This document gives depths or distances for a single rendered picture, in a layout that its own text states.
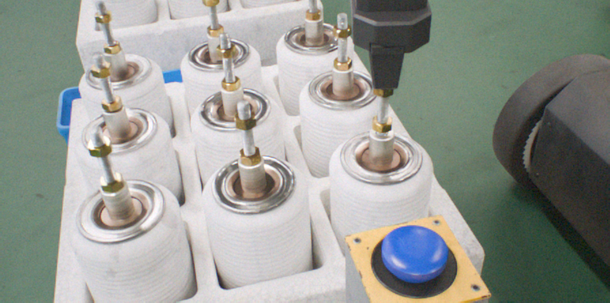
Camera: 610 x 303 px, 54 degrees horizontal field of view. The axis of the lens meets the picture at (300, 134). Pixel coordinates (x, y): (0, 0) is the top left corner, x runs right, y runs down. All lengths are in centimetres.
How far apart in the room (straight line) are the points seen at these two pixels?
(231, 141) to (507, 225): 43
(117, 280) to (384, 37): 30
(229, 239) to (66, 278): 16
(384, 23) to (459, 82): 73
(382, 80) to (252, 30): 52
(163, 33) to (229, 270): 50
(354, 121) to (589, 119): 28
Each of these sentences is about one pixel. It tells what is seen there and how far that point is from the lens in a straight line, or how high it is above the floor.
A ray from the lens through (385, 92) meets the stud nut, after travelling 51.
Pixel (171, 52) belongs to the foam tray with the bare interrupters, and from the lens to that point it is 99.
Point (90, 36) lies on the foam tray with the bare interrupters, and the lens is 100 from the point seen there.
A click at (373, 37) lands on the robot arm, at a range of 42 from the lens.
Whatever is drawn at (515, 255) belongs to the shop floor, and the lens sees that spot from 84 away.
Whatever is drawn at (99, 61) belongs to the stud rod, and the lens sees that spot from 59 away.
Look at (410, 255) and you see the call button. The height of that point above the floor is 33.
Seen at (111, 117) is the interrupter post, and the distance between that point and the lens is 61.
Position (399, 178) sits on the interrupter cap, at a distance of 54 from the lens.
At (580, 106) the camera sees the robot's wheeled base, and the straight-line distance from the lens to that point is 77.
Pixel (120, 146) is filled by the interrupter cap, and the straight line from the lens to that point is 61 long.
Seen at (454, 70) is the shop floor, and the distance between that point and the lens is 117.
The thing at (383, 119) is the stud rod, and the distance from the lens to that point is 53.
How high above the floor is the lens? 61
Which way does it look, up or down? 38 degrees down
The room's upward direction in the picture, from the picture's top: 4 degrees counter-clockwise
